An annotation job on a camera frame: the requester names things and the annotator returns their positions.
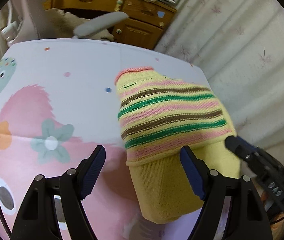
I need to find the white leaf print curtain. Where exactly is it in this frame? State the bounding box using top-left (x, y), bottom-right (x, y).
top-left (156, 0), bottom-right (284, 162)

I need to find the wooden desk with drawers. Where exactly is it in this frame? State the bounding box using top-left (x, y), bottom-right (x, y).
top-left (39, 0), bottom-right (178, 51)

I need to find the yellow striped knit cardigan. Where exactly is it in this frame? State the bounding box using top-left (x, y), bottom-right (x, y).
top-left (115, 67), bottom-right (240, 224)

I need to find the cartoon print bed sheet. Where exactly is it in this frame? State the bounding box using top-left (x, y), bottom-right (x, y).
top-left (0, 39), bottom-right (208, 239)

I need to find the white ergonomic office chair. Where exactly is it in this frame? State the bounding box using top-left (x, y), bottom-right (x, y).
top-left (2, 0), bottom-right (129, 46)

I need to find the beige cloth on chair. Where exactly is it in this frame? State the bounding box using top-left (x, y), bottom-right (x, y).
top-left (45, 8), bottom-right (114, 42)

